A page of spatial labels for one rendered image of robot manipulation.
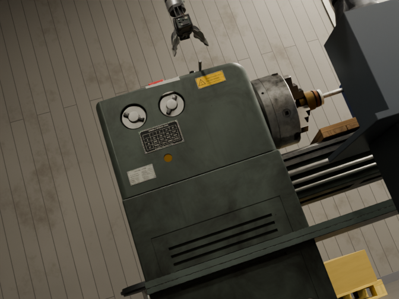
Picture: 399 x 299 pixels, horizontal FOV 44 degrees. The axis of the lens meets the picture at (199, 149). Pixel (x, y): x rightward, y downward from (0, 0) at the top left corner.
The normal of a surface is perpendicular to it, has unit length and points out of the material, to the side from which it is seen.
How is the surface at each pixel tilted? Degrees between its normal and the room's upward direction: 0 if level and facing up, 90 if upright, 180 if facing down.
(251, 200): 90
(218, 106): 90
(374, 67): 90
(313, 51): 90
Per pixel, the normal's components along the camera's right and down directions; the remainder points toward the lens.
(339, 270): 0.17, -0.33
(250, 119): -0.04, -0.27
